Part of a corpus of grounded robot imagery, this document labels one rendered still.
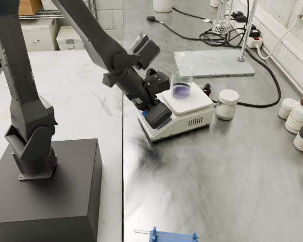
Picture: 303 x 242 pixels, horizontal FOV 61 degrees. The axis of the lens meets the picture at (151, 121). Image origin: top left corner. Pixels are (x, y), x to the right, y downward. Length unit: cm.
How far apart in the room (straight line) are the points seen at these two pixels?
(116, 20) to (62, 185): 274
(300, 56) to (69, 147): 84
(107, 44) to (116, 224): 38
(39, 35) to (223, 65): 216
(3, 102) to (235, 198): 79
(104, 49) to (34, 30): 239
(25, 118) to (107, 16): 272
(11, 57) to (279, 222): 61
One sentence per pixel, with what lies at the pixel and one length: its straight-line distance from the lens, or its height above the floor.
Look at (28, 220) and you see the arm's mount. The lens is 53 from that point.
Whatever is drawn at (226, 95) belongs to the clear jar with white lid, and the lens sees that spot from 81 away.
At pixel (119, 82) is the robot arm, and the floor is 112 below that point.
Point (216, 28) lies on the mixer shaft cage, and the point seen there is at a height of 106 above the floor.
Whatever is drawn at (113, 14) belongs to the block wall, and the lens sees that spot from 315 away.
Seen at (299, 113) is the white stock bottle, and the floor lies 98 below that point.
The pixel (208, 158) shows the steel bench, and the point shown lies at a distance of 72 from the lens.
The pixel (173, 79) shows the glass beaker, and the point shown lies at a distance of 73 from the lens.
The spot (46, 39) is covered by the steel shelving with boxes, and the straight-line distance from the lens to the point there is 292.
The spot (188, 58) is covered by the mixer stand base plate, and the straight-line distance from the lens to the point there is 114.
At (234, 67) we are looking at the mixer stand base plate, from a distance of 111.
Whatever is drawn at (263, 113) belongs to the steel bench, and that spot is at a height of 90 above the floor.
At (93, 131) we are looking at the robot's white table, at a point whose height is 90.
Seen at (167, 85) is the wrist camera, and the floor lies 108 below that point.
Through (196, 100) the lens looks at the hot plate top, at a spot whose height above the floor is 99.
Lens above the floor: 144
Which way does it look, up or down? 42 degrees down
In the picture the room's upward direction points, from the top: straight up
